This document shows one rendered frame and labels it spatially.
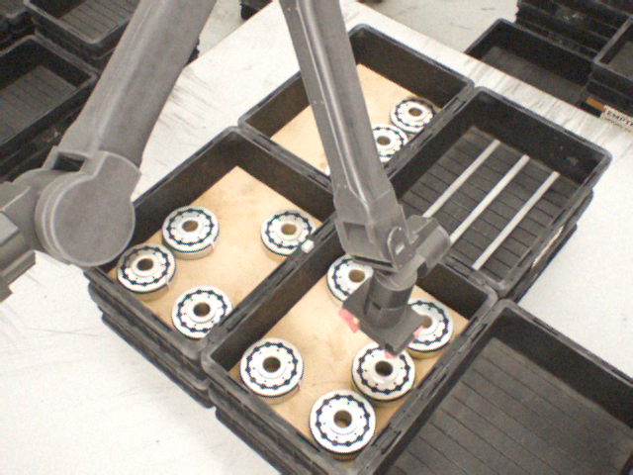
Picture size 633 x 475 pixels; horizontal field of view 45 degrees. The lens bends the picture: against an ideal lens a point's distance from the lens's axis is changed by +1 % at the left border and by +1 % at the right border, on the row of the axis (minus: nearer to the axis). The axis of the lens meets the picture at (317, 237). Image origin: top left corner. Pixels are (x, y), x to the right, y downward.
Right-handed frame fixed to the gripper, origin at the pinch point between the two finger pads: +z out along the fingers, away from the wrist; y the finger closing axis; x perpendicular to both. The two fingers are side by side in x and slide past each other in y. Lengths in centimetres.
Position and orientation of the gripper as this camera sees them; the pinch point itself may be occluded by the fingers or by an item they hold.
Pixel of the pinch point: (373, 340)
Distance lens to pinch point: 114.6
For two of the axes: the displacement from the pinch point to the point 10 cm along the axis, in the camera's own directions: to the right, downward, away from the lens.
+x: -6.6, 5.8, -4.8
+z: -0.9, 5.7, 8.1
